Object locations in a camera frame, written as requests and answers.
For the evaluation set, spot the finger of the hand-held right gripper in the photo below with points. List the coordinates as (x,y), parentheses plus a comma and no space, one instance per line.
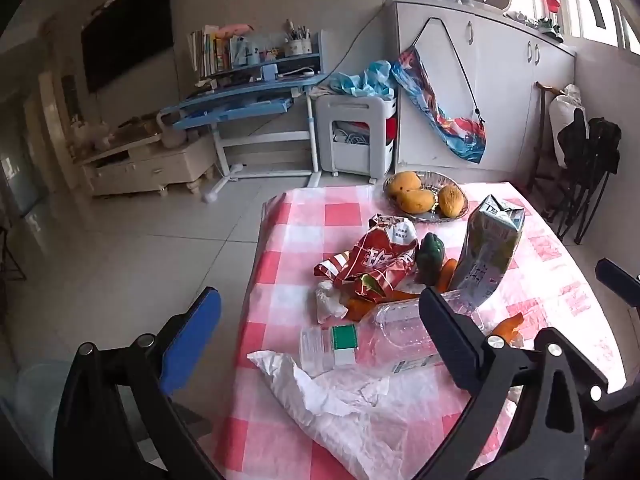
(617,280)

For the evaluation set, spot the pink kettlebell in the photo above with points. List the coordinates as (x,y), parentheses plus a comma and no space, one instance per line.
(172,135)

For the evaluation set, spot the small crumpled tissue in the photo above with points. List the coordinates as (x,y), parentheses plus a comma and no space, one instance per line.
(327,305)

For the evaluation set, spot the black television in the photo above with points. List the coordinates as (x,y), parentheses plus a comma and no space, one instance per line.
(130,30)

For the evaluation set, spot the wooden chair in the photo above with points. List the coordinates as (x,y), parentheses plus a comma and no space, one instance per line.
(542,120)

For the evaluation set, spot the pale green bin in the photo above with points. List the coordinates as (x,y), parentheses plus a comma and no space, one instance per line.
(35,400)

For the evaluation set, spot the blue plastic bag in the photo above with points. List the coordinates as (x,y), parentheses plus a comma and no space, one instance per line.
(370,80)

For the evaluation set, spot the milk carton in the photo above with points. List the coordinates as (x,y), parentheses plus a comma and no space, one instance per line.
(480,260)

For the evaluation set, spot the orange peel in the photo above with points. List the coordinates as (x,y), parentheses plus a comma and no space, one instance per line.
(505,327)
(362,306)

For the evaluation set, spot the black folding chair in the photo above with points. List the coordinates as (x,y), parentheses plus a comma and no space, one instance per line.
(595,150)

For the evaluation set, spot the red snack bag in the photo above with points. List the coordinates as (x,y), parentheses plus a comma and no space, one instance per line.
(380,260)

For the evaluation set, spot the row of books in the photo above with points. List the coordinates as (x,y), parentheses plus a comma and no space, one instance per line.
(205,52)

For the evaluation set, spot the white storage cart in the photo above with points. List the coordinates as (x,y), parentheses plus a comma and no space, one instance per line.
(350,105)

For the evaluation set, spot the white cabinet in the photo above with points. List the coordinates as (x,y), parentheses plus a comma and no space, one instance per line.
(500,60)

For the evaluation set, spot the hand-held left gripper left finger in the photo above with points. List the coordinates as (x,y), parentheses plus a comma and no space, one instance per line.
(195,330)

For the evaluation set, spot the white sack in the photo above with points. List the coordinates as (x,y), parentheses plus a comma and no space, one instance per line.
(562,110)

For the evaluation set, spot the orange carrot toy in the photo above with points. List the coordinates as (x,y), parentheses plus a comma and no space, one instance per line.
(445,275)

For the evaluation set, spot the white pen holder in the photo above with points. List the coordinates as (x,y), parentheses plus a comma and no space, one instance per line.
(297,47)

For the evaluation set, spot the cream television stand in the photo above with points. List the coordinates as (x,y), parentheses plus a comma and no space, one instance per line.
(150,165)

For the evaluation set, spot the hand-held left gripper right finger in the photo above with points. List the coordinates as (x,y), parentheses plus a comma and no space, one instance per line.
(447,340)

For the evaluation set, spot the white paper towel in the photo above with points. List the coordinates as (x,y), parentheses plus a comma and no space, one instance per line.
(300,385)

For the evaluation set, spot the blue study desk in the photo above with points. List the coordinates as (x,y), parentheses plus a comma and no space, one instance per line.
(250,100)

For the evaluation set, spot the clear plastic bottle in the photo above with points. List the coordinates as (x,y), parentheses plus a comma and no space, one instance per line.
(390,335)

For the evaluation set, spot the pink checked tablecloth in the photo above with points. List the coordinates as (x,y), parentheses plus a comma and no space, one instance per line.
(300,240)

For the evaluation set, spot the green plush toy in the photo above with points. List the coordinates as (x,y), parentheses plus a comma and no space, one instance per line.
(430,260)

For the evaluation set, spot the yellow mango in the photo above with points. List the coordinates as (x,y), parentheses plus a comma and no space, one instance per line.
(450,200)
(414,201)
(402,185)

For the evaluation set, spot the pink plush toy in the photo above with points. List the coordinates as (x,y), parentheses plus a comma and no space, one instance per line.
(235,28)

